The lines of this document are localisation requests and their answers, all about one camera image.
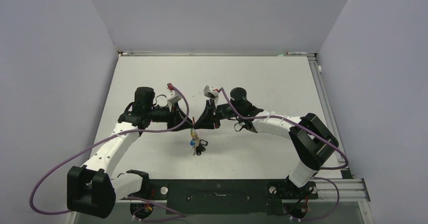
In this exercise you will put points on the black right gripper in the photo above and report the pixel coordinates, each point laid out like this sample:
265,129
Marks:
206,120

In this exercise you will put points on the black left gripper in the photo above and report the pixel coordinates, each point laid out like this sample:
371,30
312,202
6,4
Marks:
174,118

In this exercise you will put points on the metal key holder red handle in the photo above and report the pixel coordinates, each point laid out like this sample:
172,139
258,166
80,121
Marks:
198,145

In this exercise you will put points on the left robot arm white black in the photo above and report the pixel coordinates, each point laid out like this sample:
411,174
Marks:
90,188

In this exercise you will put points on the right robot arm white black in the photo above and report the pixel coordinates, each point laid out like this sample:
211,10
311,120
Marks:
313,141

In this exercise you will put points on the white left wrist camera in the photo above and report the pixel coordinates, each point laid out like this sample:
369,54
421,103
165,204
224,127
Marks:
172,97

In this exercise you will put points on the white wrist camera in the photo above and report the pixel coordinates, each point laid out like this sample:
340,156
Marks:
172,97
211,92

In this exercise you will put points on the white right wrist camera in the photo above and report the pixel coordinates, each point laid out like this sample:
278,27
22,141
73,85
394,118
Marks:
211,92

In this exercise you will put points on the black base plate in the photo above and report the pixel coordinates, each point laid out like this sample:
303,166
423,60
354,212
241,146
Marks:
243,196

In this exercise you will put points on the aluminium frame rail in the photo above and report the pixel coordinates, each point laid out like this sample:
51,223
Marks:
214,134

